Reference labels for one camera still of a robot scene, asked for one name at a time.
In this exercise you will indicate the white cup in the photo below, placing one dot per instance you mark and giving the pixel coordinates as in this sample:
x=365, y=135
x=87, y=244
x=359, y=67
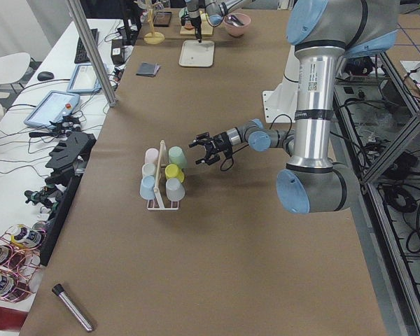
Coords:
x=149, y=169

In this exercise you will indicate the pink bowl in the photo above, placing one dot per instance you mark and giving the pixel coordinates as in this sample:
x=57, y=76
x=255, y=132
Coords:
x=237, y=31

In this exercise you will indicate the black tool holder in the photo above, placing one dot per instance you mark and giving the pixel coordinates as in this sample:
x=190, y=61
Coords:
x=66, y=152

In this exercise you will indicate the white cup rack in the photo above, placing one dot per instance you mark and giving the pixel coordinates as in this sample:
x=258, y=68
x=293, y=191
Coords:
x=158, y=203

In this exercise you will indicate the wooden cutting board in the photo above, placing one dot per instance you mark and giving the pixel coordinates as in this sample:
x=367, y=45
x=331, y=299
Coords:
x=188, y=29

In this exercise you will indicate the cream tray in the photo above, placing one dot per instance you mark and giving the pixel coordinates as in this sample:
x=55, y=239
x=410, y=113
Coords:
x=197, y=54

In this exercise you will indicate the dark folded cloth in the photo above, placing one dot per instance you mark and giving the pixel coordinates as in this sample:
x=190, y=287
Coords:
x=148, y=69

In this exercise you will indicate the pink cup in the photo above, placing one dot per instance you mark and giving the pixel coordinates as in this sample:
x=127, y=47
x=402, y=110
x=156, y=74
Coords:
x=151, y=156

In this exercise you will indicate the yellow cup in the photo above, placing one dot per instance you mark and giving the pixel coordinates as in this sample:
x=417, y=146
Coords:
x=173, y=171

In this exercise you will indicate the grey cup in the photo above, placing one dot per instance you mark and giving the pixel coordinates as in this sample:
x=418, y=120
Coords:
x=174, y=190

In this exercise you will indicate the green cup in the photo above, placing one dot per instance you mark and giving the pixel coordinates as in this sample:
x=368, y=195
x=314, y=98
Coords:
x=177, y=157

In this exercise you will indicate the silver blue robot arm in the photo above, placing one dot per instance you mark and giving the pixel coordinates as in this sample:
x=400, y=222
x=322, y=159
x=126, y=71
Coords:
x=321, y=32

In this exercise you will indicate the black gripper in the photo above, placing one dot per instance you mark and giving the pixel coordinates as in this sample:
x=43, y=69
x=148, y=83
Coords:
x=220, y=143

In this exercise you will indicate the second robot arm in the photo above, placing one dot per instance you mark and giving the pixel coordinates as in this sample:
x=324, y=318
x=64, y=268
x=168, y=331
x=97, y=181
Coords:
x=216, y=11

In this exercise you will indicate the metal tube black cap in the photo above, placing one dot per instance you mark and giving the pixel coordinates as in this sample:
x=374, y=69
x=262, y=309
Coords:
x=60, y=292

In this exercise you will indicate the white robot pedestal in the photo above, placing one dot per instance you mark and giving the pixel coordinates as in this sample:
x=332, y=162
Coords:
x=296, y=96

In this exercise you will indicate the copper wire basket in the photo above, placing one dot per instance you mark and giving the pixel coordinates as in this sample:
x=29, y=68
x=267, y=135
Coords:
x=20, y=261

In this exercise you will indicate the wooden mug tree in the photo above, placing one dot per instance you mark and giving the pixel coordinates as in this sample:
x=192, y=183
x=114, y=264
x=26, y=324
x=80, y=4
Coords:
x=153, y=37

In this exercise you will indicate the aluminium frame post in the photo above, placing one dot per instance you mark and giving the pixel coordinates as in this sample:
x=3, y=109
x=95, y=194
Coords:
x=78, y=15

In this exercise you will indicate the brown wooden tray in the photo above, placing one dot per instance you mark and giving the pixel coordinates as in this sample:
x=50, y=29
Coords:
x=162, y=19

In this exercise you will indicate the black power adapter box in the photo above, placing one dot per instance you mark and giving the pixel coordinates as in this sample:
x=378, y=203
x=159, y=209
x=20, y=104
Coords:
x=120, y=53

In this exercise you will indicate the black computer mouse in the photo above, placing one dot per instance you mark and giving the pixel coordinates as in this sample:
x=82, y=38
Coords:
x=45, y=76

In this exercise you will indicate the white chair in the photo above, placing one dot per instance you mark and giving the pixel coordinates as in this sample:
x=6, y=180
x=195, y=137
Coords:
x=13, y=67

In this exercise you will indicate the metal spoon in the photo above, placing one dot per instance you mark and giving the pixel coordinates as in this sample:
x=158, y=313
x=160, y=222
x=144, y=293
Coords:
x=234, y=20

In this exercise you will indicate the light blue cup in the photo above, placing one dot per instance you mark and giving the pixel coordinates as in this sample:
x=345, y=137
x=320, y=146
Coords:
x=146, y=189

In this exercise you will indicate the blue teach pendant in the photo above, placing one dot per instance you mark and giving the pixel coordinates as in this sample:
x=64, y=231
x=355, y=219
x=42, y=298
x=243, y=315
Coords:
x=84, y=80
x=53, y=107

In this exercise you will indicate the red cylinder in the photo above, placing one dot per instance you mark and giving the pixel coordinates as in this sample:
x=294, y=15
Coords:
x=12, y=319

